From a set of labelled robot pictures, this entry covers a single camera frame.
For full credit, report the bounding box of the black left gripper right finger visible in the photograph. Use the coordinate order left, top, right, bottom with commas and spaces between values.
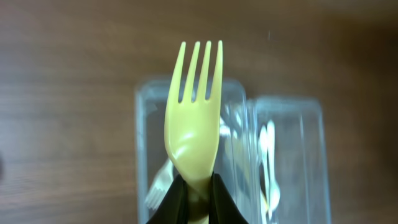
209, 173, 248, 224

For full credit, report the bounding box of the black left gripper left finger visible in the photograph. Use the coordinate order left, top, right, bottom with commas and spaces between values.
147, 175, 188, 224

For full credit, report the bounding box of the white spoon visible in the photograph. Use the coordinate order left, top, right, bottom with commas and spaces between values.
267, 120, 280, 219

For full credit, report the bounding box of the yellow fork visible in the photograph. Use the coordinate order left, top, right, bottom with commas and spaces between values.
164, 41, 223, 223

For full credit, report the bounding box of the white fork tines down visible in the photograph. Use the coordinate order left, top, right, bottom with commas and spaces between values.
144, 159, 174, 210

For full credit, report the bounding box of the clear white fork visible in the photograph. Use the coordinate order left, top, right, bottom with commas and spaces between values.
220, 104, 243, 138

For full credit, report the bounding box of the clear container left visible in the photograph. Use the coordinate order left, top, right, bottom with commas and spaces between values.
136, 79, 261, 223

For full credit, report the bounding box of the clear container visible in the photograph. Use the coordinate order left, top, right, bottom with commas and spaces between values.
136, 79, 261, 223
247, 96, 331, 223

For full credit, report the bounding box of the clear container right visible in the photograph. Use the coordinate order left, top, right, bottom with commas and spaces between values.
247, 96, 331, 223

